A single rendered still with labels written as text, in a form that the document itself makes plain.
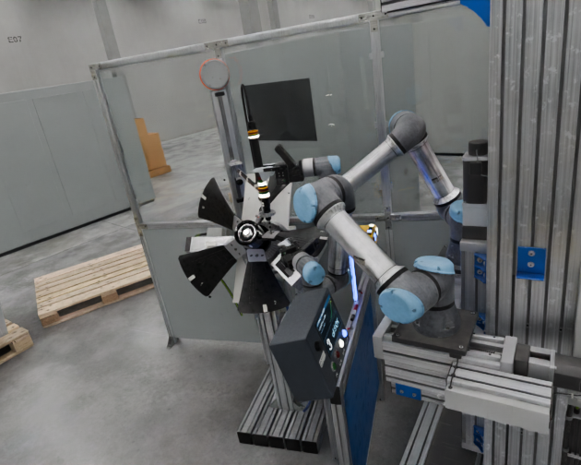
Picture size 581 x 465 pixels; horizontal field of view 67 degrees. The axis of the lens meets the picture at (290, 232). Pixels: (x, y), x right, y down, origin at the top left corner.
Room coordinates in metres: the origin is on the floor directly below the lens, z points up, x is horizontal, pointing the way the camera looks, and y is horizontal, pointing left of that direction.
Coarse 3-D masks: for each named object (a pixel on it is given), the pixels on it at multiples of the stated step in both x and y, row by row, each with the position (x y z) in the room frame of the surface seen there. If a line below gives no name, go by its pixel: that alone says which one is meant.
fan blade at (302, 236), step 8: (280, 232) 1.82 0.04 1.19; (288, 232) 1.81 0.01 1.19; (296, 232) 1.80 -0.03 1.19; (304, 232) 1.79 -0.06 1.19; (312, 232) 1.78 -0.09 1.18; (320, 232) 1.77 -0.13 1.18; (280, 240) 1.75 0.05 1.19; (296, 240) 1.73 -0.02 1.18; (304, 240) 1.73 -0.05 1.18; (320, 240) 1.72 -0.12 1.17; (320, 248) 1.67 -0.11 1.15
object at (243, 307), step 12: (252, 264) 1.74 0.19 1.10; (264, 264) 1.77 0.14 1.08; (252, 276) 1.71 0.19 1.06; (264, 276) 1.72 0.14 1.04; (252, 288) 1.67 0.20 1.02; (264, 288) 1.68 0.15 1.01; (276, 288) 1.70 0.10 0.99; (240, 300) 1.63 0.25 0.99; (252, 300) 1.63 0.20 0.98; (264, 300) 1.64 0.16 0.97; (288, 300) 1.66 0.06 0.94; (240, 312) 1.60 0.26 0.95; (252, 312) 1.60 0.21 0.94; (264, 312) 1.61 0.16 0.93
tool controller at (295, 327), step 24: (288, 312) 1.09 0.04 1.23; (312, 312) 1.03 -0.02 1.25; (336, 312) 1.12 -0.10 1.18; (288, 336) 0.95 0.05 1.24; (312, 336) 0.94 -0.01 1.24; (336, 336) 1.06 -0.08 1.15; (288, 360) 0.93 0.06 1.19; (312, 360) 0.91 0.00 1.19; (336, 360) 1.00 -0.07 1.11; (288, 384) 0.94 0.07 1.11; (312, 384) 0.91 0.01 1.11; (336, 384) 0.94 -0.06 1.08
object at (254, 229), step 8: (240, 224) 1.84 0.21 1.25; (248, 224) 1.84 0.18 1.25; (256, 224) 1.82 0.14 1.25; (240, 232) 1.82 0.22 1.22; (256, 232) 1.79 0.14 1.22; (264, 232) 1.85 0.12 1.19; (240, 240) 1.80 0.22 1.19; (248, 240) 1.79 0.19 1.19; (256, 240) 1.78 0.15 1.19; (248, 248) 1.81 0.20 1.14; (256, 248) 1.85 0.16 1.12; (264, 248) 1.84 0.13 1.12
